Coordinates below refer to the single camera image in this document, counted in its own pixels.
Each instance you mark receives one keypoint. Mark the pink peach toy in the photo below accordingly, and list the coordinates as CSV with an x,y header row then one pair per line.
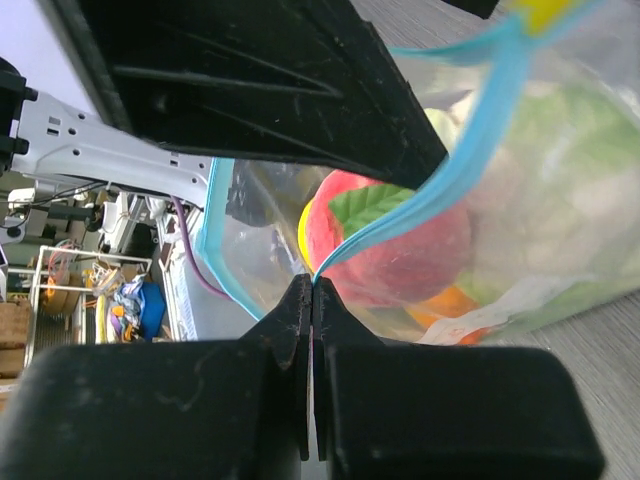
x,y
408,269

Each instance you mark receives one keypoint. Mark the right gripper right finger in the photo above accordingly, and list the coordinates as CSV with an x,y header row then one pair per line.
x,y
394,410

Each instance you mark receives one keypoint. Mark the green lettuce toy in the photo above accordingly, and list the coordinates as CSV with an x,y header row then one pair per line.
x,y
555,217

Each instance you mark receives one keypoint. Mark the clear zip top bag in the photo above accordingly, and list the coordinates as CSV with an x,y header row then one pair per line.
x,y
469,91

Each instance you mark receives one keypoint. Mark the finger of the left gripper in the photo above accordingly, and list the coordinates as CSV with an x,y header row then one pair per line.
x,y
306,82

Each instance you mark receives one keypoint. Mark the orange green mango toy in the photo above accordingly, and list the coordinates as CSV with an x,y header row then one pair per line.
x,y
440,317

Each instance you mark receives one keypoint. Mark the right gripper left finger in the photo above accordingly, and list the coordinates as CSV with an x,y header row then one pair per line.
x,y
222,409

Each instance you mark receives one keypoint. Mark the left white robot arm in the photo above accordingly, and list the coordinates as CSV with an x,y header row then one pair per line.
x,y
58,143

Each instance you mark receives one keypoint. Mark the yellow pear toy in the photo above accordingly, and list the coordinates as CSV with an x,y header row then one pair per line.
x,y
304,235

